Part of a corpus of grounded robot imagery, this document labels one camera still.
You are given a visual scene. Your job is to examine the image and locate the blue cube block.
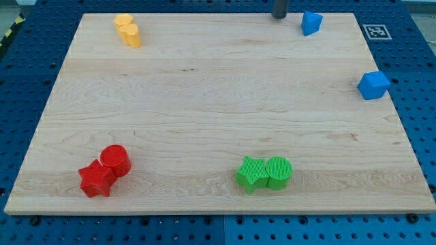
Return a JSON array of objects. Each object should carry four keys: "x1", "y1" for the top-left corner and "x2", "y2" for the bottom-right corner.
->
[{"x1": 357, "y1": 71, "x2": 390, "y2": 100}]

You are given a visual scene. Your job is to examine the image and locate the wooden board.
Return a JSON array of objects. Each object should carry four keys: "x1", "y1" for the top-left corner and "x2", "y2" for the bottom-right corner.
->
[{"x1": 5, "y1": 13, "x2": 435, "y2": 216}]

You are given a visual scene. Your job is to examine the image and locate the red star block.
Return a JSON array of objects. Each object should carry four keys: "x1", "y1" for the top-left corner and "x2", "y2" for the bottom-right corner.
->
[{"x1": 78, "y1": 159, "x2": 117, "y2": 197}]

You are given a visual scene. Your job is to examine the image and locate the yellow black hazard tape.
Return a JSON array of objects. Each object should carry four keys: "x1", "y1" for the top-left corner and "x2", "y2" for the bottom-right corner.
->
[{"x1": 1, "y1": 12, "x2": 26, "y2": 48}]

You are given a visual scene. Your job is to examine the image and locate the yellow hexagon block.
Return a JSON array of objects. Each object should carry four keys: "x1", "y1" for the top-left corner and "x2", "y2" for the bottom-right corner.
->
[{"x1": 113, "y1": 13, "x2": 134, "y2": 31}]

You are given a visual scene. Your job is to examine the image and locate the red cylinder block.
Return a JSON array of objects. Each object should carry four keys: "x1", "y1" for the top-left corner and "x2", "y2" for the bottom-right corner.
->
[{"x1": 100, "y1": 144, "x2": 132, "y2": 178}]

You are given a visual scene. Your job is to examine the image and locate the black bolt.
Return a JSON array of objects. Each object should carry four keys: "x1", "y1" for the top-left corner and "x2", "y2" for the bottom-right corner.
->
[
  {"x1": 406, "y1": 213, "x2": 420, "y2": 224},
  {"x1": 29, "y1": 216, "x2": 41, "y2": 226}
]

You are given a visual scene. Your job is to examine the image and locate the black bolt front left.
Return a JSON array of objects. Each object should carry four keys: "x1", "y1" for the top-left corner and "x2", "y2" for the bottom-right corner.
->
[{"x1": 29, "y1": 216, "x2": 41, "y2": 226}]

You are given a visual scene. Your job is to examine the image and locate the green cylinder block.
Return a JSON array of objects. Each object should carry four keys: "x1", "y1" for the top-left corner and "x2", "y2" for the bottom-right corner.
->
[{"x1": 266, "y1": 157, "x2": 293, "y2": 191}]

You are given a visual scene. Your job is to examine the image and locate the black bolt front right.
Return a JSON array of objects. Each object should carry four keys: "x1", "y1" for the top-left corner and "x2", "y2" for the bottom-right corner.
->
[{"x1": 406, "y1": 213, "x2": 420, "y2": 224}]

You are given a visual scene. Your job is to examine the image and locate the blue triangle block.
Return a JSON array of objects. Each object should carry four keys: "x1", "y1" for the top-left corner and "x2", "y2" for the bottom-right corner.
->
[{"x1": 301, "y1": 11, "x2": 323, "y2": 36}]

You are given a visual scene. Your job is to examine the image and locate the green star block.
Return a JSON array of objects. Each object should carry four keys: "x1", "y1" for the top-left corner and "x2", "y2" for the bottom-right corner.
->
[{"x1": 235, "y1": 156, "x2": 269, "y2": 195}]

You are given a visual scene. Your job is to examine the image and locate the white fiducial marker tag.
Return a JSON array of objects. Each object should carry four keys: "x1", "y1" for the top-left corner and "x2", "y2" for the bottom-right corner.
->
[{"x1": 362, "y1": 24, "x2": 392, "y2": 40}]

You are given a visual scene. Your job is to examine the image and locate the yellow heart block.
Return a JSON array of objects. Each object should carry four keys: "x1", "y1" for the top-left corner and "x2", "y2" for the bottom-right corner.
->
[{"x1": 119, "y1": 24, "x2": 142, "y2": 48}]

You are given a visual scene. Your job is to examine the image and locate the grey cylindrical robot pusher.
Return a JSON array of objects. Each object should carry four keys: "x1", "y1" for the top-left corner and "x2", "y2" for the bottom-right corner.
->
[{"x1": 271, "y1": 0, "x2": 290, "y2": 19}]

